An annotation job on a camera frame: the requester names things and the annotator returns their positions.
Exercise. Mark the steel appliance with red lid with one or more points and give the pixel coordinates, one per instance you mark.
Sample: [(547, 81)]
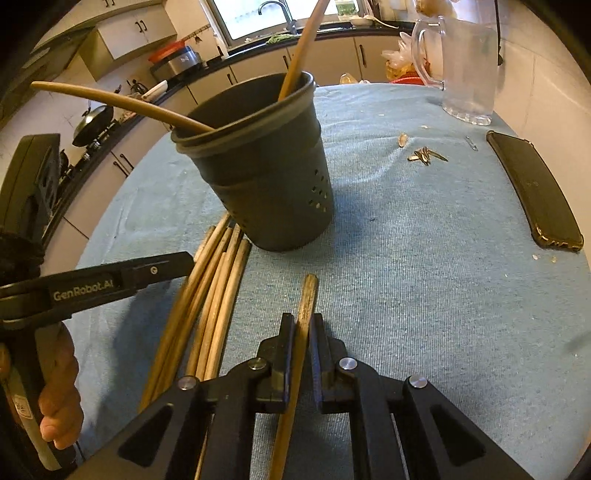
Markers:
[(178, 60)]

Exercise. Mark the metal paper clip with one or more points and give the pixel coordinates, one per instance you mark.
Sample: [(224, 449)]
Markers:
[(471, 143)]

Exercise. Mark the beige upper cabinets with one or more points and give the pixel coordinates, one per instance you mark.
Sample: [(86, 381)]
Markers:
[(134, 32)]

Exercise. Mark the bunch of wooden chopsticks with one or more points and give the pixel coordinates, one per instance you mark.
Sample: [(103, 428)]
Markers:
[(212, 300)]

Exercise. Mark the black wok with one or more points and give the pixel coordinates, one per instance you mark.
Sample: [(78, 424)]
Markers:
[(92, 124)]

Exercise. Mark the white ladle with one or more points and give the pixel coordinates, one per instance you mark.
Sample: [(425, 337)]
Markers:
[(369, 19)]

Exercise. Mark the blue tablecloth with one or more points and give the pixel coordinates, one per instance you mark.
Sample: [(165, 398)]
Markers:
[(415, 277)]

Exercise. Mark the crumpled clear wrapper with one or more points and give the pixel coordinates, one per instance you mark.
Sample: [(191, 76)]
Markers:
[(351, 78)]

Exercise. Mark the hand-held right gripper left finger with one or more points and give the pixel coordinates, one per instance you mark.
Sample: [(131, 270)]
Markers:
[(288, 344)]

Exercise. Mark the white bowl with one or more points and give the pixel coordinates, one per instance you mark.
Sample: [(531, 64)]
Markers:
[(154, 90)]

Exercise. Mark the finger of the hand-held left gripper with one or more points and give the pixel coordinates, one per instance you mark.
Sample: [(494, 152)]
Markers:
[(115, 281)]

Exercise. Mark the person's left hand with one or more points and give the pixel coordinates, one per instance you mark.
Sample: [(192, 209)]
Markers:
[(60, 397)]

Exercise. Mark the plastic bag of food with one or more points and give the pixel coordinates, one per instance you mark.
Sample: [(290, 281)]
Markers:
[(401, 57)]

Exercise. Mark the green dish cloth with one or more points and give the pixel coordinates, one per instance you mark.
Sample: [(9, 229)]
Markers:
[(279, 38)]

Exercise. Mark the kitchen window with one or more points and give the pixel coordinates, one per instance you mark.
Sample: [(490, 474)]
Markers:
[(258, 23)]

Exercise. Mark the red plastic basin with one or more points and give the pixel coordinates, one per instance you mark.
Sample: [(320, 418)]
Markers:
[(406, 81)]

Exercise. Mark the single seed shell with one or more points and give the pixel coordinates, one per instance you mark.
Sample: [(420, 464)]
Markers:
[(403, 140)]

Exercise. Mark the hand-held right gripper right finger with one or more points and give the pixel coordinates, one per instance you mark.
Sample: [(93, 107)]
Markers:
[(317, 344)]

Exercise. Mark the heap of seed shells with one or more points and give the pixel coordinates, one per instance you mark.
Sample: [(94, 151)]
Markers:
[(427, 156)]

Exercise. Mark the chrome kitchen faucet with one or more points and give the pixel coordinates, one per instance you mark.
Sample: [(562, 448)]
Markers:
[(284, 14)]

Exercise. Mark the worn brown chopstick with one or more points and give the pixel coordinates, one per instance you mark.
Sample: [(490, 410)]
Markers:
[(308, 295)]

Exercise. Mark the black smartphone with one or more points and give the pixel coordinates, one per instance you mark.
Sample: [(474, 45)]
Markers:
[(535, 189)]

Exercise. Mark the long tan chopstick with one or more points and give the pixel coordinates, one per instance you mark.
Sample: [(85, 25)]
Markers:
[(115, 99), (302, 46)]

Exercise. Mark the dark grey utensil holder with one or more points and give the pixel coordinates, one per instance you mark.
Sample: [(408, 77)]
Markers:
[(277, 184)]

